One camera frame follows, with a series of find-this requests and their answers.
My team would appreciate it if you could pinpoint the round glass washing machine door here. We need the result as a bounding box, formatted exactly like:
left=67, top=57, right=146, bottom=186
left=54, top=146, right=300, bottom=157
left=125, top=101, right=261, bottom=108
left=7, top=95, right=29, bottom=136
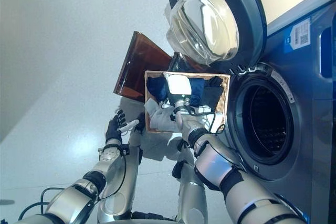
left=165, top=0, right=268, bottom=71

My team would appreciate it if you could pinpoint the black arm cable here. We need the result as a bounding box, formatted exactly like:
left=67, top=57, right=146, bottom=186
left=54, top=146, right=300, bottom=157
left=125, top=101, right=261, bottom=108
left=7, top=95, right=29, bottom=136
left=18, top=152, right=127, bottom=221
left=188, top=108, right=226, bottom=135

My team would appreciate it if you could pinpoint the silver robot torso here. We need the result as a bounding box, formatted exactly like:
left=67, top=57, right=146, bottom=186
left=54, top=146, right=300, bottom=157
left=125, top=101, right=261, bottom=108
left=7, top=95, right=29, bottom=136
left=99, top=210, right=184, bottom=224

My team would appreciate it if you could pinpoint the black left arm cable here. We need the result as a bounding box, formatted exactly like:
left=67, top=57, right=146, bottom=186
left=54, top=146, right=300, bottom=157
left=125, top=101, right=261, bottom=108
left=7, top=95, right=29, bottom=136
left=18, top=152, right=127, bottom=221

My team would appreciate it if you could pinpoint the rectangular wicker laundry basket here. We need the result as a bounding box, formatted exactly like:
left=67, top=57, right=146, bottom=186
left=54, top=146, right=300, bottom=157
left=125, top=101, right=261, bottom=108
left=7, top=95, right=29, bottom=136
left=143, top=70, right=231, bottom=133

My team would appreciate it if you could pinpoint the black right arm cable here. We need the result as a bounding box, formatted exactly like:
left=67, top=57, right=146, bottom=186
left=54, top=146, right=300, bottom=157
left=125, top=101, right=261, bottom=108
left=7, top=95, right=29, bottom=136
left=188, top=108, right=226, bottom=135

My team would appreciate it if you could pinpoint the grey stacked washing machine tower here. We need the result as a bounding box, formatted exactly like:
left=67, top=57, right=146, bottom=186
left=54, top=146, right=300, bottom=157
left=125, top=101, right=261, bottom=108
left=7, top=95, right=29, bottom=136
left=225, top=0, right=336, bottom=224

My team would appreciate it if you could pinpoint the navy blue garment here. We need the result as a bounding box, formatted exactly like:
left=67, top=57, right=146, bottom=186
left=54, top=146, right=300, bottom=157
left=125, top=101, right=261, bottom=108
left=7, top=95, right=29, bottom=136
left=145, top=75, right=208, bottom=107

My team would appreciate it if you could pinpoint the black garment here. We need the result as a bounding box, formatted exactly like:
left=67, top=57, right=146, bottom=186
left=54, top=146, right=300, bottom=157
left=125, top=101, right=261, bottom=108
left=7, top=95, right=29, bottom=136
left=202, top=76, right=224, bottom=111

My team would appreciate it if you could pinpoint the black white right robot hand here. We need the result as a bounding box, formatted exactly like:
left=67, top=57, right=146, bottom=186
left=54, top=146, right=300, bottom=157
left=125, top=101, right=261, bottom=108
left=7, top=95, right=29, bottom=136
left=162, top=73, right=193, bottom=107

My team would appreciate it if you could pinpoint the white garment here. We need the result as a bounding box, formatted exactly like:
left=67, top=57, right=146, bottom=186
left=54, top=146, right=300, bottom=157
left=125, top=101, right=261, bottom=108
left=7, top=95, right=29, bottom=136
left=144, top=98, right=213, bottom=130

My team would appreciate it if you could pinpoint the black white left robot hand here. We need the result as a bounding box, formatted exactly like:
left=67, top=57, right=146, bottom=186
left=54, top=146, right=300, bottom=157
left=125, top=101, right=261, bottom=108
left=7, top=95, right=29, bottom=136
left=104, top=110, right=140, bottom=146

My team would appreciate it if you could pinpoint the blue white label sticker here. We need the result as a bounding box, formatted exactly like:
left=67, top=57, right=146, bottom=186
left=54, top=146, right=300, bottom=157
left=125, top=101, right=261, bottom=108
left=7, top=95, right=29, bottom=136
left=284, top=18, right=312, bottom=55

